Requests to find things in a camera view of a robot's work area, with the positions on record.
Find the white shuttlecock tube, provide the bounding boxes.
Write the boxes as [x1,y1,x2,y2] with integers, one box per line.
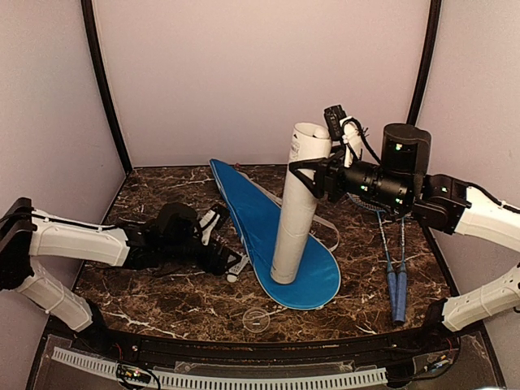
[271,123,332,284]

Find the white shuttlecock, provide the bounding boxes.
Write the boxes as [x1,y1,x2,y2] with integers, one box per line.
[313,125,329,139]
[226,255,249,283]

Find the blue badminton racket right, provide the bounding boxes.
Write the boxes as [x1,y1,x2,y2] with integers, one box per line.
[393,218,407,325]

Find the clear plastic tube lid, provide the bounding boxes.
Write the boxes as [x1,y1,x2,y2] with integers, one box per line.
[242,307,271,333]

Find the black right corner post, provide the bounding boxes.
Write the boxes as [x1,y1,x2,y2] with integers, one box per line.
[384,1,442,182]

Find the blue badminton racket left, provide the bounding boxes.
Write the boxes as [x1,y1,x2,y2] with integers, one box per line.
[348,194,397,319]

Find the black corner post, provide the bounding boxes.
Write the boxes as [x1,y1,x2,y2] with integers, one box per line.
[80,0,133,176]
[384,1,442,182]

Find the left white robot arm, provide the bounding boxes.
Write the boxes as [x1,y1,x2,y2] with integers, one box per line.
[1,197,242,354]

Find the black front table rail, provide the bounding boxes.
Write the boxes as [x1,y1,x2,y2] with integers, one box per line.
[102,328,461,371]

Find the blue racket bag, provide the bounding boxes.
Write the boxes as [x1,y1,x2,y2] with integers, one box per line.
[210,159,341,310]

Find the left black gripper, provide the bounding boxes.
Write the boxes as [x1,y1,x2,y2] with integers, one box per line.
[162,236,242,276]

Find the blue badminton racket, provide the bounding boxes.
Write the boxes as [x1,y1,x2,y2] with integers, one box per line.
[348,194,397,319]
[393,218,407,325]

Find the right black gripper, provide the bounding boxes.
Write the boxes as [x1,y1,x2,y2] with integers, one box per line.
[291,142,413,210]

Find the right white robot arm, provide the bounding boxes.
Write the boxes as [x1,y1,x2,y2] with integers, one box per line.
[289,105,519,251]

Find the small circuit board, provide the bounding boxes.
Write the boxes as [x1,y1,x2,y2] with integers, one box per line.
[116,364,152,384]

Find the white slotted cable duct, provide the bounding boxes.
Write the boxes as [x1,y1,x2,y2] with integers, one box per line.
[51,347,388,389]

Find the black left corner post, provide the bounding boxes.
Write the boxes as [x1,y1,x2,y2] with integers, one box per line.
[80,0,133,176]

